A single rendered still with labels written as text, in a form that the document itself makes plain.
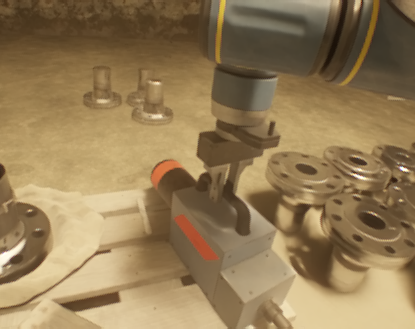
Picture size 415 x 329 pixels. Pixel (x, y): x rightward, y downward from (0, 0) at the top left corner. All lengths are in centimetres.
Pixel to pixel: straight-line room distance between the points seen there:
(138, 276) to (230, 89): 46
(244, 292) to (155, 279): 23
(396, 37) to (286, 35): 10
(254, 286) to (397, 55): 44
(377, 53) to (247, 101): 22
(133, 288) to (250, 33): 58
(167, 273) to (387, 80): 58
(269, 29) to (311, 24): 4
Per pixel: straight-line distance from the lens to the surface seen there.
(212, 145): 49
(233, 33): 29
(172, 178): 75
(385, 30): 31
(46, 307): 58
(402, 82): 33
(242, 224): 56
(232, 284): 56
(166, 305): 66
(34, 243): 74
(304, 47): 29
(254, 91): 46
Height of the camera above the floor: 70
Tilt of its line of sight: 30 degrees down
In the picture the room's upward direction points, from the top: 9 degrees clockwise
